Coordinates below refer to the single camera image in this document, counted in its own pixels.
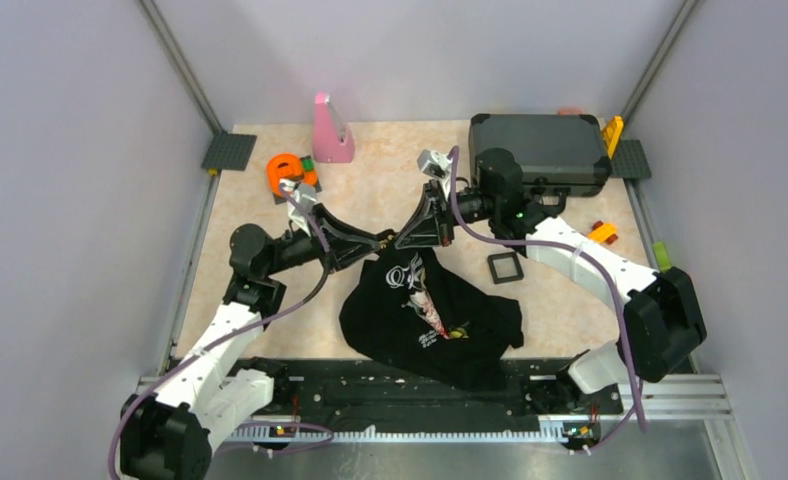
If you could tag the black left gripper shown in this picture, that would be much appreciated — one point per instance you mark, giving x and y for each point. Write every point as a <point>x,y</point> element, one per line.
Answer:
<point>344,242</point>

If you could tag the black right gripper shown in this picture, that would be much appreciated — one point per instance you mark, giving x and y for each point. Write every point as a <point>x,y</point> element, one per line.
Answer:
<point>432,223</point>

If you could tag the black printed t-shirt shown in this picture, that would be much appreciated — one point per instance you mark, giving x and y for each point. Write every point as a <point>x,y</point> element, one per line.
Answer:
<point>410,312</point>

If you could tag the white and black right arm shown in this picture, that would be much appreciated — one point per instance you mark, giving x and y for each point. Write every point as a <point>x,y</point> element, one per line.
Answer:
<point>658,313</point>

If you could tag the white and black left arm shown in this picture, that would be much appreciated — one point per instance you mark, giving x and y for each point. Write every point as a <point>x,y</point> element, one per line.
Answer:
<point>173,428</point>

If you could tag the pink wedge stand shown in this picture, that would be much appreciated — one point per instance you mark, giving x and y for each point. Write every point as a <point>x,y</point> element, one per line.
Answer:
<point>332,140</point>

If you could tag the dark grey baseplate left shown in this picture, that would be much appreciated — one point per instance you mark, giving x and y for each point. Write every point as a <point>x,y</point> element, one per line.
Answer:
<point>229,151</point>

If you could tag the dark grey baseplate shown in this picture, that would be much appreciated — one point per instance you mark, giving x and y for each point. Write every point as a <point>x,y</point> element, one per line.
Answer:
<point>229,151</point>
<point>629,161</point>

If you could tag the black hard carrying case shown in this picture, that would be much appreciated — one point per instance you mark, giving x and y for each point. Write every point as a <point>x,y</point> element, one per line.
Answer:
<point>555,152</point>

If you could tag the orange toy car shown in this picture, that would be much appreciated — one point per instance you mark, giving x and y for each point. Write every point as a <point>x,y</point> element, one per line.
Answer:
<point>603,233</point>

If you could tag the salmon toy block behind case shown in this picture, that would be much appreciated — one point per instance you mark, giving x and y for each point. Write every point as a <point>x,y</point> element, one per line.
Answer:
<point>570,111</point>

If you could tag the yellow toy piece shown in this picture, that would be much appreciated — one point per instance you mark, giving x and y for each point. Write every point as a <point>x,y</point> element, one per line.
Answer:
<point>611,134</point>

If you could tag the dark grey baseplate right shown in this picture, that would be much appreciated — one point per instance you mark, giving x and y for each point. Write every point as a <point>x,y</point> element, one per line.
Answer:
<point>629,161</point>

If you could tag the green toy block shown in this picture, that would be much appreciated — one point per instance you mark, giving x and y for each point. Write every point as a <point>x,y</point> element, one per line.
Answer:
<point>661,256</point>

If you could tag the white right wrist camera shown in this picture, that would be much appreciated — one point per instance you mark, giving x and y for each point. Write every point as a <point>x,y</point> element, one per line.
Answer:
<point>434,164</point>

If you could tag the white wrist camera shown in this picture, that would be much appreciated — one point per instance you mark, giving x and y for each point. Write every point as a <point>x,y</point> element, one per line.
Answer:
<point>434,164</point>
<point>301,198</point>

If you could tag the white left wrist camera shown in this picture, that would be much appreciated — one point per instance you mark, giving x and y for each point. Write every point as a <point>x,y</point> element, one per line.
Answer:
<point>301,198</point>

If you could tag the black square frame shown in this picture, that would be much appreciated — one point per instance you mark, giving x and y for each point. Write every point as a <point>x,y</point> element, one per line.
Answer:
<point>505,268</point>

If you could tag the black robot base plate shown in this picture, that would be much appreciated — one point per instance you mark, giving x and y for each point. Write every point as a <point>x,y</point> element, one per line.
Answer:
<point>348,396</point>

